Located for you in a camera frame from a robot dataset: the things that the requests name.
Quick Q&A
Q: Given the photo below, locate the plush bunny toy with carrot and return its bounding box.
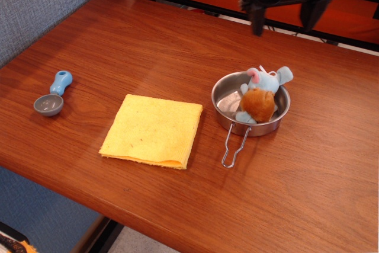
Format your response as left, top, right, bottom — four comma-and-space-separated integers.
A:
236, 66, 293, 124

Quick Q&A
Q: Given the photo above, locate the stainless steel pan with handle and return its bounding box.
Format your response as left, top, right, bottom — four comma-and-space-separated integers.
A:
211, 71, 291, 168

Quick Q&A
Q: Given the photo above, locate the folded yellow cloth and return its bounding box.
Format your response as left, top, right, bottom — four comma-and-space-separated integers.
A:
99, 94, 203, 169

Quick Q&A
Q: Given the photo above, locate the blue and grey measuring scoop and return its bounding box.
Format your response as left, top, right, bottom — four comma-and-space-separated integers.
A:
33, 71, 73, 117

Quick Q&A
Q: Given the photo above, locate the orange fuzzy object at corner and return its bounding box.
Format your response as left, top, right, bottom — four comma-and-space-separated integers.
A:
1, 222, 37, 253

